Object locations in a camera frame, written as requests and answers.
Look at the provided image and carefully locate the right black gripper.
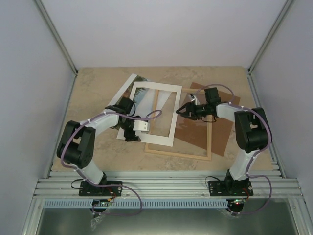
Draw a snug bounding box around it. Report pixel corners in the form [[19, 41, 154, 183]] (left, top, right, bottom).
[[177, 102, 210, 120]]

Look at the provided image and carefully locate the white mat board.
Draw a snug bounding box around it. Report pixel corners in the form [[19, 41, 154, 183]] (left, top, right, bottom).
[[130, 81, 182, 147]]

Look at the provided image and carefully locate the light wooden picture frame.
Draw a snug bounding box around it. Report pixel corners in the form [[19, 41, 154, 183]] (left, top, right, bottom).
[[144, 93, 212, 161]]

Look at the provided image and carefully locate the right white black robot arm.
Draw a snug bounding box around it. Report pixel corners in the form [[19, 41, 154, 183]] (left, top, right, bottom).
[[176, 86, 272, 195]]

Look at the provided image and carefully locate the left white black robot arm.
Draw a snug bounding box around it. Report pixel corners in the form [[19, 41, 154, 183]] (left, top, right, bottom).
[[57, 97, 141, 195]]

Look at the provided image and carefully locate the landscape photo print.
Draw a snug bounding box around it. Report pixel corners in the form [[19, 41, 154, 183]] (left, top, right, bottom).
[[109, 74, 150, 117]]

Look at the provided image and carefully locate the brown backing board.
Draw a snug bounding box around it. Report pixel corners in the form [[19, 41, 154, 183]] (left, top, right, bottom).
[[175, 82, 242, 157]]

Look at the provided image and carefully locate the left control board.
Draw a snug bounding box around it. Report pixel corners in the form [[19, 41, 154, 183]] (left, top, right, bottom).
[[91, 198, 114, 207]]

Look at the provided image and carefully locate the control board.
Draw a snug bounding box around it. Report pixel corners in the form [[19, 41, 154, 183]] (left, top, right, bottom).
[[91, 198, 114, 207], [229, 198, 247, 205]]

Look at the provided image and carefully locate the right control board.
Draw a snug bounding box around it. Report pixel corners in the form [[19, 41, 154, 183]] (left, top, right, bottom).
[[229, 198, 247, 205]]

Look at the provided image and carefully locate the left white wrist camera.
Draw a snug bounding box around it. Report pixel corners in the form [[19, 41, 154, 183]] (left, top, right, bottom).
[[133, 120, 150, 132]]

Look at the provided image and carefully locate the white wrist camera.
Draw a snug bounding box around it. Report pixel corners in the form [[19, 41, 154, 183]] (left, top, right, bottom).
[[189, 94, 199, 105], [133, 120, 150, 132]]

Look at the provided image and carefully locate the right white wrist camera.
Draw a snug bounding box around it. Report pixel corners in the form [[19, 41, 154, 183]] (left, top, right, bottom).
[[189, 94, 199, 105]]

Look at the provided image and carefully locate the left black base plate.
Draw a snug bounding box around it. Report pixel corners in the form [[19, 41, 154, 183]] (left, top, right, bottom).
[[78, 181, 123, 197]]

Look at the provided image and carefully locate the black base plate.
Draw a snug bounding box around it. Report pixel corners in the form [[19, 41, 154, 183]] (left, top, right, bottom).
[[78, 181, 123, 197], [207, 181, 254, 197]]

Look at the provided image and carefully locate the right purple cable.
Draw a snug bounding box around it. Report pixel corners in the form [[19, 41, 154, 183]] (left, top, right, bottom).
[[193, 83, 273, 216]]

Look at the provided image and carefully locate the right side aluminium rail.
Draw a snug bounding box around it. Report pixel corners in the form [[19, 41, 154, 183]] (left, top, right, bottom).
[[246, 70, 287, 179]]

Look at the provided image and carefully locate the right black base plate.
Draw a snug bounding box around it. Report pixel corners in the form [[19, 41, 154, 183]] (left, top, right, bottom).
[[207, 181, 254, 197]]

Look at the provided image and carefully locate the aluminium rail bed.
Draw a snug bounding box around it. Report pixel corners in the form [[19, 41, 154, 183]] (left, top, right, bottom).
[[34, 170, 303, 199]]

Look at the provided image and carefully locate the grey slotted cable duct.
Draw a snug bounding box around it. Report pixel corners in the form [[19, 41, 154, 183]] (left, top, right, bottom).
[[43, 199, 228, 209]]

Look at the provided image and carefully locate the right aluminium corner post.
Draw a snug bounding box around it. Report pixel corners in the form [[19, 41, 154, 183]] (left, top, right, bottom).
[[247, 0, 295, 75]]

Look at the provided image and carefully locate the aluminium corner post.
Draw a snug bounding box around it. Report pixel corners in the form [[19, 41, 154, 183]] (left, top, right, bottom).
[[33, 0, 78, 76], [247, 0, 295, 75]]

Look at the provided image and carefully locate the left aluminium corner post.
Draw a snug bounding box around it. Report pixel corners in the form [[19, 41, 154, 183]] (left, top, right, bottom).
[[33, 0, 78, 76]]

